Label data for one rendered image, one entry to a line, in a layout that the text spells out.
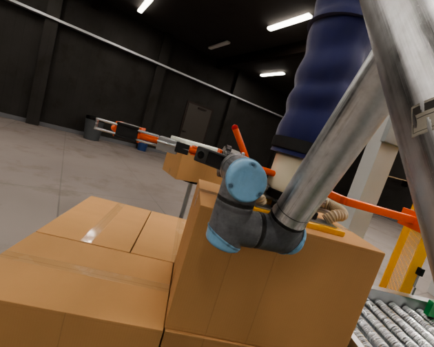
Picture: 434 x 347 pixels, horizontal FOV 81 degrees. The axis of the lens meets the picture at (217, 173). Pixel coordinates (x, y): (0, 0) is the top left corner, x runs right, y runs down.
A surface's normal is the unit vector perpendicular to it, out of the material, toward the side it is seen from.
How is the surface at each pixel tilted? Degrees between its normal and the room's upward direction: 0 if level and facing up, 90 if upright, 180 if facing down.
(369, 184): 90
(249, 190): 86
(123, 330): 90
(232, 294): 90
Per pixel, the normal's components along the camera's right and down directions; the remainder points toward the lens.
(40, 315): 0.09, 0.17
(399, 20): -0.96, -0.21
